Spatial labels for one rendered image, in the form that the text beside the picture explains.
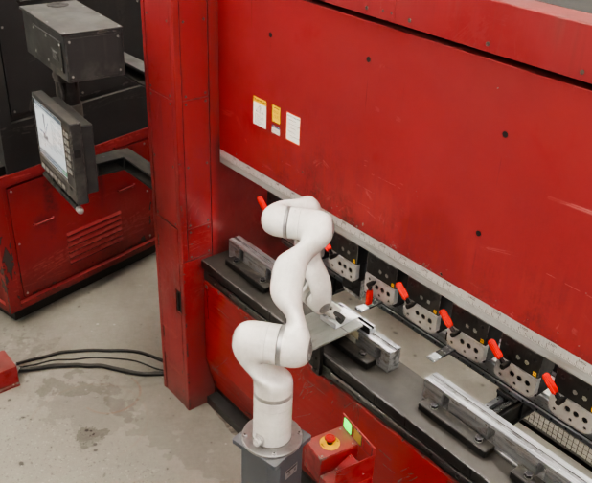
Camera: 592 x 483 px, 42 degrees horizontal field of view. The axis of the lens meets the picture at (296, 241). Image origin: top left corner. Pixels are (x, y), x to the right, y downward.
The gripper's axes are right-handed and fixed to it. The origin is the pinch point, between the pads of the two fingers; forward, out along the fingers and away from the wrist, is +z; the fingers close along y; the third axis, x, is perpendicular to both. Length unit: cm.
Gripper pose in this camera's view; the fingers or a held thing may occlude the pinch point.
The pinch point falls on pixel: (335, 315)
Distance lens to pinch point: 298.5
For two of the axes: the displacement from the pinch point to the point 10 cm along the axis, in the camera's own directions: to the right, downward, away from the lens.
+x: -5.8, 8.0, -1.3
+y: -6.8, -3.9, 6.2
